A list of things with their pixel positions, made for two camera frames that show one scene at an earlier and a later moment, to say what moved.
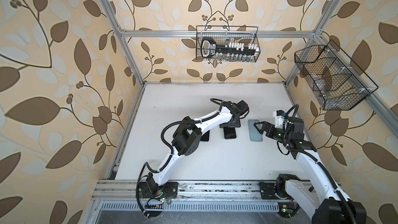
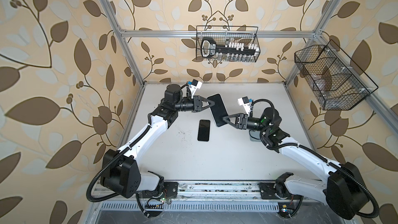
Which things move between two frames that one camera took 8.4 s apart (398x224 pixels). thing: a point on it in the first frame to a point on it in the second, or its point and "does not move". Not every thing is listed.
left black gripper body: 237,123 to 190,105
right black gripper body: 276,134 to 250,124
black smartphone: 229,133 to 218,110
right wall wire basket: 338,83 does not move
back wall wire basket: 230,43 does not move
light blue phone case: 255,135 does not move
